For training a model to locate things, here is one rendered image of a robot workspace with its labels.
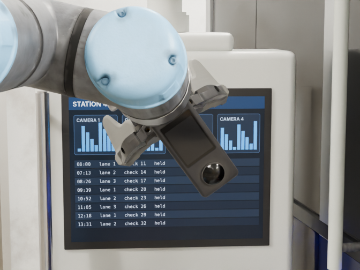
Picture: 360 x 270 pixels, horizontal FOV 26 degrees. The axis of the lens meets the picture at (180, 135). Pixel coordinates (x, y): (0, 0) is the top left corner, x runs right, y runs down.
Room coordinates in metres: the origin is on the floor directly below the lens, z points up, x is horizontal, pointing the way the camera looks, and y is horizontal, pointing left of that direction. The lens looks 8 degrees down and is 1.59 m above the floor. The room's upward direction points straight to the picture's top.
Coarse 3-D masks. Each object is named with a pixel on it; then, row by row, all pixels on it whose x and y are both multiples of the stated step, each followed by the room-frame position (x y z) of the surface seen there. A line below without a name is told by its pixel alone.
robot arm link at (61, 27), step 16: (32, 0) 0.61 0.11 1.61; (48, 0) 0.64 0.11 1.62; (48, 16) 0.61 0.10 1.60; (64, 16) 0.63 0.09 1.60; (80, 16) 0.63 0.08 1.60; (48, 32) 0.59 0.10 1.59; (64, 32) 0.62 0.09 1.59; (80, 32) 0.62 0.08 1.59; (48, 48) 0.59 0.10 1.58; (64, 48) 0.61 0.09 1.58; (48, 64) 0.61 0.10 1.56; (64, 64) 0.61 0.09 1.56; (32, 80) 0.60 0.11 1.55; (48, 80) 0.62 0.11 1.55; (64, 80) 0.62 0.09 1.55
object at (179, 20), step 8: (152, 0) 1.54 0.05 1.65; (160, 0) 1.53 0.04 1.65; (168, 0) 1.53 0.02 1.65; (176, 0) 1.54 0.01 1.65; (152, 8) 1.54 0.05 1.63; (160, 8) 1.53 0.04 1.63; (168, 8) 1.53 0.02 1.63; (176, 8) 1.54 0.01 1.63; (168, 16) 1.52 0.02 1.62; (176, 16) 1.52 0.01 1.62; (184, 16) 1.54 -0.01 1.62; (176, 24) 1.52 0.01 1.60; (184, 24) 1.54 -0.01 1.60; (184, 32) 1.55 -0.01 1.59
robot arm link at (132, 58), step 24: (96, 24) 0.60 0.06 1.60; (120, 24) 0.60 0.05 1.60; (144, 24) 0.59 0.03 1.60; (168, 24) 0.60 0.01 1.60; (96, 48) 0.59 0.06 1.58; (120, 48) 0.59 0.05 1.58; (144, 48) 0.59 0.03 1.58; (168, 48) 0.59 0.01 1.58; (96, 72) 0.59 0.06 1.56; (120, 72) 0.59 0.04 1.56; (144, 72) 0.59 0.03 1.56; (168, 72) 0.59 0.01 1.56; (96, 96) 0.63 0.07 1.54; (120, 96) 0.59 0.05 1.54; (144, 96) 0.59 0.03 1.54; (168, 96) 0.62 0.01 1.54
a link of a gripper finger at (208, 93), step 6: (198, 90) 0.82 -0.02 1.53; (204, 90) 0.83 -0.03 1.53; (210, 90) 0.83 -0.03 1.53; (216, 90) 0.85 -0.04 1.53; (222, 90) 0.87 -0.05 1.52; (204, 96) 0.82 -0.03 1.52; (210, 96) 0.82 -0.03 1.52; (216, 96) 0.84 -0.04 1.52; (222, 96) 0.86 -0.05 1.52; (204, 102) 0.82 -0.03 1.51
